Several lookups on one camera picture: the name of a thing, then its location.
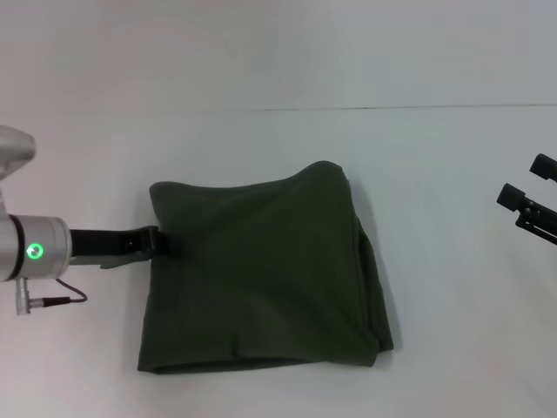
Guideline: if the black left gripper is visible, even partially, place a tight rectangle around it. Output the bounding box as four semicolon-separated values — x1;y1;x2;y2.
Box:
68;224;186;271

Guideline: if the dark green FREE! t-shirt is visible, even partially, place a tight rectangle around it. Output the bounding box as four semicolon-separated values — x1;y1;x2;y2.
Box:
135;159;397;375

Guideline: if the dark red cable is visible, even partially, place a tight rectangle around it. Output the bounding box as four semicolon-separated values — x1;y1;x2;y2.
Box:
54;278;89;305

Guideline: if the silver cable plug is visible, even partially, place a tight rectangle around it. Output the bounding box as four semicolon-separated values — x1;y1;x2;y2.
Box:
15;278;73;318

